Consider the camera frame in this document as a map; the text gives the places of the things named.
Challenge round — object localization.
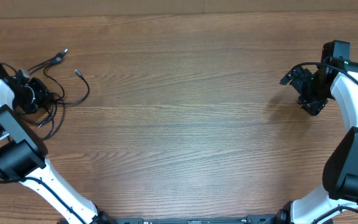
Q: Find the thin black USB cable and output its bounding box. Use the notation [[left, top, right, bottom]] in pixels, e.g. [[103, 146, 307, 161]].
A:
[[20, 93, 67, 141]]

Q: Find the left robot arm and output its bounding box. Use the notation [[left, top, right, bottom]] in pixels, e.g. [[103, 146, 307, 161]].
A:
[[0, 62, 115, 223]]

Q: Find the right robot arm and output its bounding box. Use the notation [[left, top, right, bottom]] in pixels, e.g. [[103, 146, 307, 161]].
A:
[[266, 40, 358, 223]]

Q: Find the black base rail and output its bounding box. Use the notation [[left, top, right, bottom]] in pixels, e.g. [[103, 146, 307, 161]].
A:
[[114, 214, 275, 224]]

